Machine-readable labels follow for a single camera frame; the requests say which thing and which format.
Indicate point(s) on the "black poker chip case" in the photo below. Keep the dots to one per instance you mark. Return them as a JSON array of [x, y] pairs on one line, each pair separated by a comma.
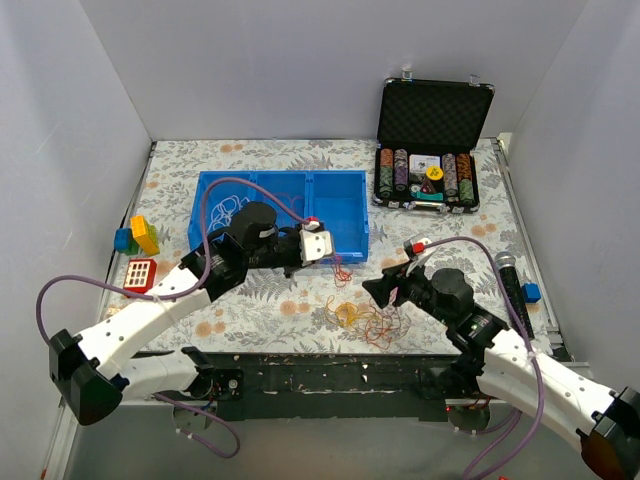
[[426, 135]]

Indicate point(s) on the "small blue block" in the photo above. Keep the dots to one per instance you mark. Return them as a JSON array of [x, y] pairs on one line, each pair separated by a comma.
[[531, 293]]

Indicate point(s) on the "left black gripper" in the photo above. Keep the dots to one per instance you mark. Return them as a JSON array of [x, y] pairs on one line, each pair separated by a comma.
[[292, 248]]

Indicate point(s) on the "stacked colourful toy bricks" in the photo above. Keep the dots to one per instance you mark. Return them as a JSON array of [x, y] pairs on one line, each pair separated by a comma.
[[140, 237]]

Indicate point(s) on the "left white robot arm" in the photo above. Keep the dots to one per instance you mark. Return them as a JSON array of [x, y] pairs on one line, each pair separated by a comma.
[[101, 366]]

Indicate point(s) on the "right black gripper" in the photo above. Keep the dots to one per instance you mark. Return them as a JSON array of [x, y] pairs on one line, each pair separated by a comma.
[[396, 286]]

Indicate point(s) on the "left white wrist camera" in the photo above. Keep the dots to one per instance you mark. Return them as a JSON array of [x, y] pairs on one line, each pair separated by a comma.
[[316, 246]]

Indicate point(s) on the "black microphone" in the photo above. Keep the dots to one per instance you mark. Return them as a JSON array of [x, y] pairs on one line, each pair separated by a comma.
[[506, 264]]

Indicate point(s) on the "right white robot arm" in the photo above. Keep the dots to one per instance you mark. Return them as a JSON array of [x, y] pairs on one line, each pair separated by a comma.
[[600, 423]]

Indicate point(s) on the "black base beam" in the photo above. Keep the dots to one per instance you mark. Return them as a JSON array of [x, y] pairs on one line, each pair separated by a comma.
[[264, 386]]

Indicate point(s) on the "blue three-compartment bin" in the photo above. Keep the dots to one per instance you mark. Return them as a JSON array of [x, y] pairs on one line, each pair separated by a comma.
[[337, 198]]

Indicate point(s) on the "red white toy brick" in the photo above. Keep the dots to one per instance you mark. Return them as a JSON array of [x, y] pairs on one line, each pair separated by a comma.
[[140, 275]]

